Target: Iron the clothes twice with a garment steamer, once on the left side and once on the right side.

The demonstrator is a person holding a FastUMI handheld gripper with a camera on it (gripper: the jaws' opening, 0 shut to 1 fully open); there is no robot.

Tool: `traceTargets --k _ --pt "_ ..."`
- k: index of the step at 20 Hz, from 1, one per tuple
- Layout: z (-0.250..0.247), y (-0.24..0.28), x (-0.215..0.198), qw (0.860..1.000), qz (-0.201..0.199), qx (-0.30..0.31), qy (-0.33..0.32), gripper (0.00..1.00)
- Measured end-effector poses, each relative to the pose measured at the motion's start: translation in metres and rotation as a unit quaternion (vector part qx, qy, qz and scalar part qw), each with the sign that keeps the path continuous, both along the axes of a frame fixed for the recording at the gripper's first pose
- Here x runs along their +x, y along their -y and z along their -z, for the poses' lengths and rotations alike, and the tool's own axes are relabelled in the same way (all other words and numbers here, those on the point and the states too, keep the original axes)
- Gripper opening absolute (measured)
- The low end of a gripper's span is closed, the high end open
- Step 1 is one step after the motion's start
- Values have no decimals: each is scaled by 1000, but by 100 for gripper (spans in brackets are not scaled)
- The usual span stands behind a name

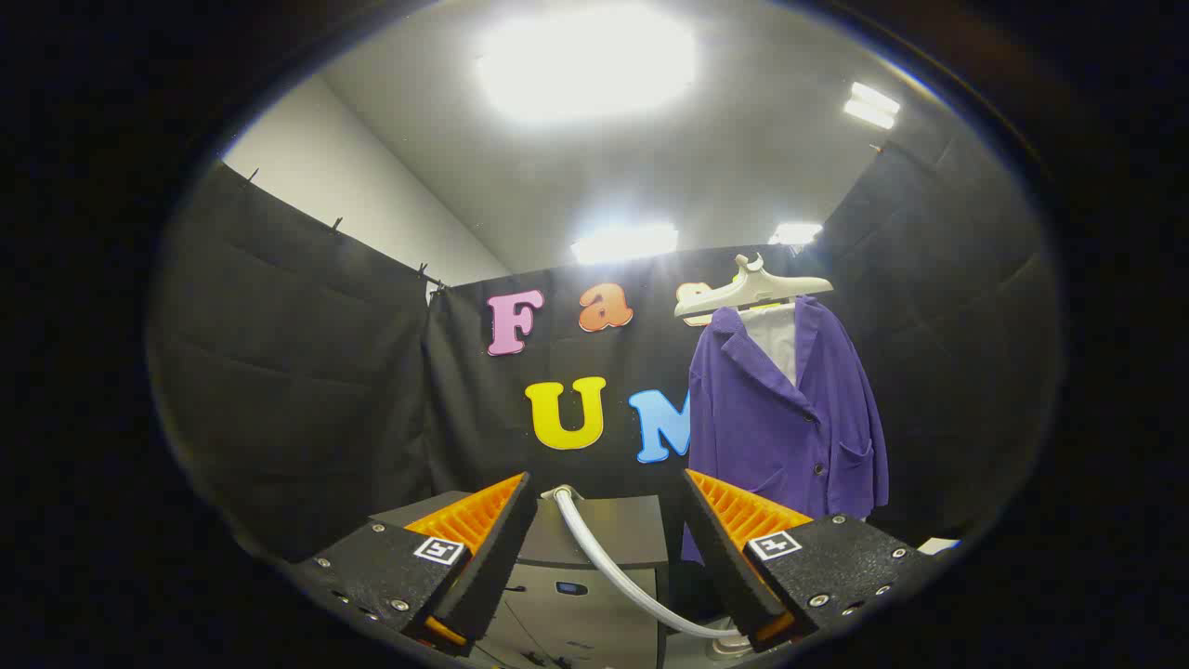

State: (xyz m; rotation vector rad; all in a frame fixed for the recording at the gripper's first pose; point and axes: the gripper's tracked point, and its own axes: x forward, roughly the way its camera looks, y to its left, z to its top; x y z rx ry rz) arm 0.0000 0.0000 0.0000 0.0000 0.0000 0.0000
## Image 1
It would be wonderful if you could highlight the black backdrop cloth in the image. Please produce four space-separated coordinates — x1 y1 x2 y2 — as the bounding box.
149 130 1060 568

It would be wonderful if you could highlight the cream clothes hanger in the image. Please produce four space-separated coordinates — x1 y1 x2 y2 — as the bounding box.
673 253 835 328

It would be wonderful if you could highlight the grey cabinet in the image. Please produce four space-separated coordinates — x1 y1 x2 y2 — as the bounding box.
370 491 672 669

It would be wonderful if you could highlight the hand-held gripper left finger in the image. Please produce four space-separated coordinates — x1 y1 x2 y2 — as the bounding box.
283 471 540 659

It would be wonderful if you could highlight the purple jacket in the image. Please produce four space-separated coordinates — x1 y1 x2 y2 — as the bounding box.
681 295 890 566

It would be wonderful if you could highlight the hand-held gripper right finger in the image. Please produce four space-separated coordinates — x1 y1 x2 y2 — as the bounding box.
681 468 939 653

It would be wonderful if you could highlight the white garment steamer hose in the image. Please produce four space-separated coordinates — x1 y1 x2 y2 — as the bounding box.
554 491 744 642

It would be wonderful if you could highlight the white torso form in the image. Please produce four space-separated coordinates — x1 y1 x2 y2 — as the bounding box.
740 302 800 387

